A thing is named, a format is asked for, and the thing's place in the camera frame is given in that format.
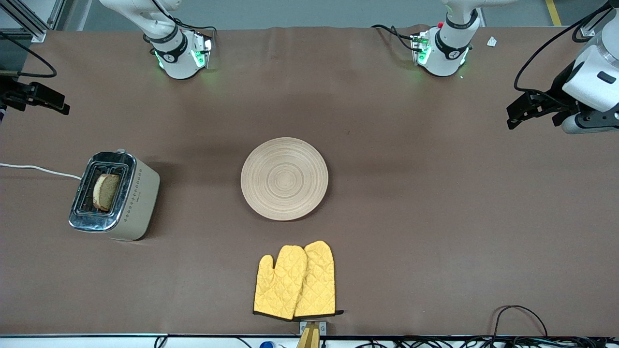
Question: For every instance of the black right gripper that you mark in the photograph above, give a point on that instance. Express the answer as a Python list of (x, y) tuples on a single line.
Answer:
[(13, 93)]

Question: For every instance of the aluminium frame post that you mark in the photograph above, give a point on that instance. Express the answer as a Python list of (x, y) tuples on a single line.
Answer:
[(592, 26), (29, 21)]

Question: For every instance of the yellow quilted oven mitt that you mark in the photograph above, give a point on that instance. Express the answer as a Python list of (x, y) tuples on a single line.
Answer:
[(319, 280), (278, 285)]

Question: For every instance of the beige chrome toaster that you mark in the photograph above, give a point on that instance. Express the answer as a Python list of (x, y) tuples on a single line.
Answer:
[(138, 203)]

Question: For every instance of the round wooden plate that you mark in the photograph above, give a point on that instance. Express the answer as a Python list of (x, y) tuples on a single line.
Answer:
[(284, 179)]

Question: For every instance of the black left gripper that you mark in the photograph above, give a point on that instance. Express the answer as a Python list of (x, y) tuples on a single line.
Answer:
[(556, 96)]

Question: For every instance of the left base box green light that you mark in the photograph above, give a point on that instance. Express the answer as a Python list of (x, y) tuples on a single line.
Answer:
[(420, 48)]

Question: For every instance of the right base box green light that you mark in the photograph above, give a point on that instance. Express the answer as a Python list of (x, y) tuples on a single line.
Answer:
[(200, 53)]

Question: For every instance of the wooden camera mount bracket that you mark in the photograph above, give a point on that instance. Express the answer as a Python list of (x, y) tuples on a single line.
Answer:
[(311, 333)]

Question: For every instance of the base box green light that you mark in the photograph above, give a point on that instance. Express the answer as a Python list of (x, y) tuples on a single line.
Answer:
[(420, 48), (200, 53)]

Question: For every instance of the small white paper scrap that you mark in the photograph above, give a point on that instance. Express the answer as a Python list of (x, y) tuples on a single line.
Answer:
[(492, 41)]

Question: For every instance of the brown bread slice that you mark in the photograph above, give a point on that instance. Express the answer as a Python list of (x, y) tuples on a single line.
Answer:
[(106, 191)]

